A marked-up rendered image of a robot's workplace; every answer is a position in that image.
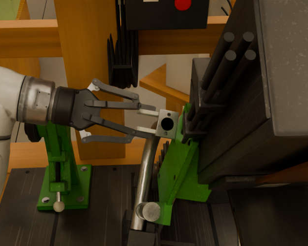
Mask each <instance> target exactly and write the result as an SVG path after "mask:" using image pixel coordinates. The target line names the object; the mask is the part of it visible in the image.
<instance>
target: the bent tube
mask: <svg viewBox="0 0 308 246"><path fill-rule="evenodd" d="M168 113H169V114H170V116H168V115H167V114H168ZM178 116H179V113H178V112H173V111H169V110H164V109H160V110H159V115H158V120H157V121H156V122H154V123H153V125H152V126H151V128H150V129H154V130H156V131H155V135H154V134H152V137H151V138H148V139H146V142H145V145H144V150H143V154H142V159H141V165H140V171H139V177H138V183H137V189H136V196H135V201H134V207H133V214H132V222H131V229H137V230H144V223H145V220H143V219H140V218H139V217H138V216H137V214H136V207H137V205H138V204H139V203H141V202H148V198H149V192H150V186H151V179H152V173H153V166H154V159H155V154H156V150H157V147H158V143H159V140H160V138H161V137H163V138H168V139H175V136H176V128H177V122H178ZM164 132H166V133H167V135H166V136H165V135H164Z"/></svg>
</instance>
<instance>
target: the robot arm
mask: <svg viewBox="0 0 308 246"><path fill-rule="evenodd" d="M99 90H100V91H102V92H105V93H109V94H112V95H115V96H119V97H122V98H125V99H128V100H132V102H108V101H100V100H99V99H98V98H97V97H96V96H95V95H94V94H93V93H92V91H96V92H97V91H99ZM101 109H125V110H138V111H137V113H138V114H141V115H147V116H152V117H158V115H159V112H156V107H155V106H152V105H146V104H142V103H141V102H140V101H139V95H138V94H136V93H133V92H130V91H127V90H124V89H120V88H117V87H114V86H110V85H107V84H104V83H102V82H101V81H100V80H98V79H97V78H94V79H93V80H92V83H91V84H90V85H89V87H88V88H84V89H80V90H79V89H73V88H68V87H63V86H59V87H57V88H55V82H54V81H48V80H44V79H40V78H35V77H32V76H26V75H22V74H20V73H17V72H15V71H13V70H11V69H8V68H5V67H1V66H0V196H1V194H2V191H3V188H4V184H5V180H6V175H7V171H8V165H9V157H10V140H11V134H12V130H13V127H14V124H15V121H18V122H21V123H31V124H37V125H43V126H46V125H47V124H48V121H49V120H50V121H51V122H52V123H53V124H58V125H63V126H69V127H73V128H75V129H76V130H77V131H79V132H80V136H81V142H82V143H83V144H86V143H89V142H107V143H121V144H129V143H131V142H132V140H133V138H134V137H141V138H146V139H148V138H151V137H152V134H154V135H155V131H156V130H154V129H149V128H144V127H139V126H137V127H135V128H134V129H132V128H129V127H126V126H123V125H120V124H117V123H114V122H111V121H108V120H105V119H103V118H100V111H101ZM95 124H97V125H100V126H103V127H106V128H109V129H112V130H115V131H119V132H122V133H125V134H127V136H126V137H117V136H104V135H91V133H90V132H86V131H85V129H87V128H89V127H91V126H93V125H95Z"/></svg>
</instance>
